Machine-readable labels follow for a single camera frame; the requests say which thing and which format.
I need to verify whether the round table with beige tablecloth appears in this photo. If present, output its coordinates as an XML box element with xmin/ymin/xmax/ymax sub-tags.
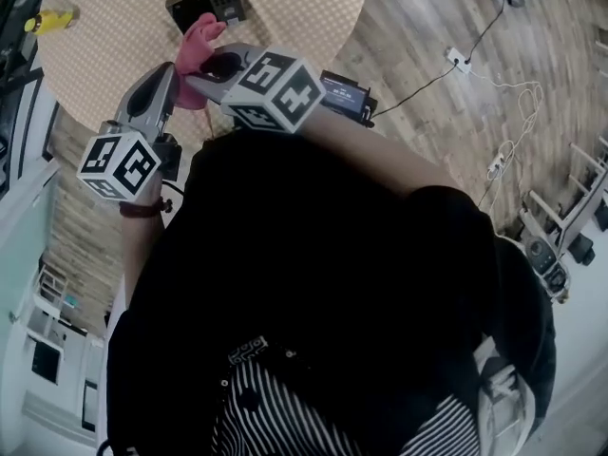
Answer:
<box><xmin>36</xmin><ymin>0</ymin><xmax>371</xmax><ymax>149</ymax></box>

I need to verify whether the grey device with round dial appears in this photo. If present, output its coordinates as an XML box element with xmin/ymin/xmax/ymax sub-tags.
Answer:
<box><xmin>520</xmin><ymin>235</ymin><xmax>571</xmax><ymax>303</ymax></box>

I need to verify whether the white power strip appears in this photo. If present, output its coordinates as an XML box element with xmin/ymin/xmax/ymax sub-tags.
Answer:
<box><xmin>445</xmin><ymin>47</ymin><xmax>474</xmax><ymax>75</ymax></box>

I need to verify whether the person's light grey garment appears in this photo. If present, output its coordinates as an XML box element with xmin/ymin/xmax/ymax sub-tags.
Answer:
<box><xmin>474</xmin><ymin>332</ymin><xmax>538</xmax><ymax>456</ymax></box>

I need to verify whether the white wooden frame furniture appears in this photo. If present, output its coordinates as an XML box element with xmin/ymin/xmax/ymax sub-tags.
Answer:
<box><xmin>520</xmin><ymin>135</ymin><xmax>608</xmax><ymax>265</ymax></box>

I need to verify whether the yellow drink bottle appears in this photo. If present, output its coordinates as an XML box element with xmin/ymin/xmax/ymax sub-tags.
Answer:
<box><xmin>23</xmin><ymin>7</ymin><xmax>81</xmax><ymax>37</ymax></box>

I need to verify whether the black calculator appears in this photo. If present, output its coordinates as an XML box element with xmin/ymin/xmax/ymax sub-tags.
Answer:
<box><xmin>164</xmin><ymin>0</ymin><xmax>249</xmax><ymax>35</ymax></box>

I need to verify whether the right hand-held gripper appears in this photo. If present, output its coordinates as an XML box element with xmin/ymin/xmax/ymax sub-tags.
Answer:
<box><xmin>183</xmin><ymin>42</ymin><xmax>329</xmax><ymax>136</ymax></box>

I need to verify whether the pink cloth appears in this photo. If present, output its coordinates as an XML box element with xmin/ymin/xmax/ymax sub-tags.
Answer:
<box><xmin>171</xmin><ymin>11</ymin><xmax>228</xmax><ymax>111</ymax></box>

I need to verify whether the person's right forearm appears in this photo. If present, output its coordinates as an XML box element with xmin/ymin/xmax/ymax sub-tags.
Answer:
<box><xmin>296</xmin><ymin>106</ymin><xmax>465</xmax><ymax>199</ymax></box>

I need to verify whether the person's left forearm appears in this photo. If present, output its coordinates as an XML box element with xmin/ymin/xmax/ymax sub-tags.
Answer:
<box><xmin>117</xmin><ymin>176</ymin><xmax>167</xmax><ymax>322</ymax></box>

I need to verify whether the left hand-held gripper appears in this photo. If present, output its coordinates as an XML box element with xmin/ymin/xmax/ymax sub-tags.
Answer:
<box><xmin>76</xmin><ymin>61</ymin><xmax>184</xmax><ymax>204</ymax></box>

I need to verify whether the person's striped black-white garment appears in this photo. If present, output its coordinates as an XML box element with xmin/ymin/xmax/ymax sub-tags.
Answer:
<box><xmin>211</xmin><ymin>349</ymin><xmax>481</xmax><ymax>456</ymax></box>

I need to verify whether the person's black shirt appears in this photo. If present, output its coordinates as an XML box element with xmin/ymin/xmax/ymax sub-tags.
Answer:
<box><xmin>104</xmin><ymin>128</ymin><xmax>557</xmax><ymax>456</ymax></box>

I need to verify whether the small black monitor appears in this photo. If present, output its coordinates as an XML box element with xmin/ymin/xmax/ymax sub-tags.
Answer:
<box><xmin>318</xmin><ymin>69</ymin><xmax>379</xmax><ymax>127</ymax></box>

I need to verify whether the dark red bead bracelet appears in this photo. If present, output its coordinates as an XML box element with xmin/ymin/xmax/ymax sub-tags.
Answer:
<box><xmin>118</xmin><ymin>196</ymin><xmax>173</xmax><ymax>219</ymax></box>

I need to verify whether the white cable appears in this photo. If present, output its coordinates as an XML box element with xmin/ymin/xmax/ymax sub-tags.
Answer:
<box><xmin>469</xmin><ymin>66</ymin><xmax>545</xmax><ymax>208</ymax></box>

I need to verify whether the black power cable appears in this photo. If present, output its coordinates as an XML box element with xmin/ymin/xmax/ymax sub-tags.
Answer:
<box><xmin>465</xmin><ymin>0</ymin><xmax>507</xmax><ymax>65</ymax></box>
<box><xmin>370</xmin><ymin>62</ymin><xmax>461</xmax><ymax>125</ymax></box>

